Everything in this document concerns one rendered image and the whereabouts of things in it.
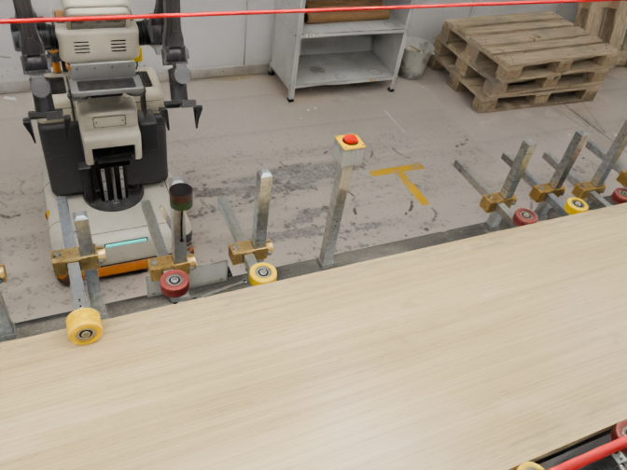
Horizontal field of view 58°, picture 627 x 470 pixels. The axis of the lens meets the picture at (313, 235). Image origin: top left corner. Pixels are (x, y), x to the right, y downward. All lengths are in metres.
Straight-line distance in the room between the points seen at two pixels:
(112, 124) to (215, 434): 1.43
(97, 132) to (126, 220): 0.53
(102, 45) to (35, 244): 1.26
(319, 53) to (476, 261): 3.13
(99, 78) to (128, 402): 1.27
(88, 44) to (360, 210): 1.82
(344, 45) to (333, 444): 3.83
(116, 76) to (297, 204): 1.45
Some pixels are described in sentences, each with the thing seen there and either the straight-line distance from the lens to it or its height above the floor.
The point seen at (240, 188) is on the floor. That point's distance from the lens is 3.42.
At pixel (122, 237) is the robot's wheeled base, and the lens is 2.72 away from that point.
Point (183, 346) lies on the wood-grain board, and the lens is 1.52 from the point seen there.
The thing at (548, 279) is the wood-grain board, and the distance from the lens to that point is 1.97.
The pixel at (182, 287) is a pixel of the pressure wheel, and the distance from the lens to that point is 1.63.
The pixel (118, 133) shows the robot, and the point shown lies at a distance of 2.42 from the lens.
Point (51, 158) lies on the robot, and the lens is 2.80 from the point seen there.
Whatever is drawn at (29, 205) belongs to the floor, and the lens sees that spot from 3.40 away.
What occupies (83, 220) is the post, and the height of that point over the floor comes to 1.10.
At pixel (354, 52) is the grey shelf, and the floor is 0.14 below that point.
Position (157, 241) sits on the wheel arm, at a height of 0.86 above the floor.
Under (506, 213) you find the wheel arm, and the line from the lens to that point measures 2.24.
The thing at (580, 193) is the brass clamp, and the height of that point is 0.81.
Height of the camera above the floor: 2.13
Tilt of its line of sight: 42 degrees down
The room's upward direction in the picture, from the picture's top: 10 degrees clockwise
